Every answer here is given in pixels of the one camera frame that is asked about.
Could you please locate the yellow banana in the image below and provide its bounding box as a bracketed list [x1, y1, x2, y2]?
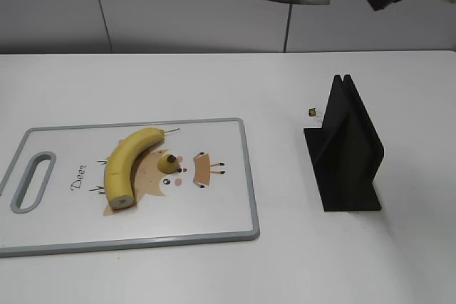
[104, 127, 165, 211]

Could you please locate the banana end piece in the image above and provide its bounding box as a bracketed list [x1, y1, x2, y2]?
[157, 154, 180, 174]

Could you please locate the black knife stand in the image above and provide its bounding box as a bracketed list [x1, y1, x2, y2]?
[303, 74, 384, 211]

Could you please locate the white grey-rimmed cutting board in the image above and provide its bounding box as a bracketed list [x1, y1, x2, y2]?
[1, 118, 260, 257]

